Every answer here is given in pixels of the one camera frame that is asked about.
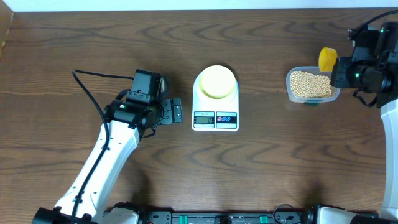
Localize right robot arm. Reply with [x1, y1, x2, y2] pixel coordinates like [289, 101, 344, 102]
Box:
[314, 22, 397, 223]

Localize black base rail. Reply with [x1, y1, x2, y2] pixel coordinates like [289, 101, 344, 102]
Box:
[105, 203, 315, 224]

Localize pale yellow bowl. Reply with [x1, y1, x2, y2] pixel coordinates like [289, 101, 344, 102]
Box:
[199, 65, 236, 99]

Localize white digital kitchen scale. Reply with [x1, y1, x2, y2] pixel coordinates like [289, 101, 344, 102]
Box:
[192, 74, 239, 132]

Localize soybeans in container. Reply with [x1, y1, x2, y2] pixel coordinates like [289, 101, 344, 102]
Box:
[290, 71, 331, 98]

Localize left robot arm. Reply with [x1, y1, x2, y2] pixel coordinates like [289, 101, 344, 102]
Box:
[32, 98, 182, 223]

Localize clear plastic container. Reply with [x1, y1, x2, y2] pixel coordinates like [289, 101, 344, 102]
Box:
[286, 66, 340, 103]

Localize left black cable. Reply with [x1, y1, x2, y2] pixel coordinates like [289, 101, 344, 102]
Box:
[70, 69, 135, 224]

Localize yellow plastic measuring scoop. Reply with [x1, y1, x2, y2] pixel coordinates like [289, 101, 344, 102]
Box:
[318, 47, 338, 72]

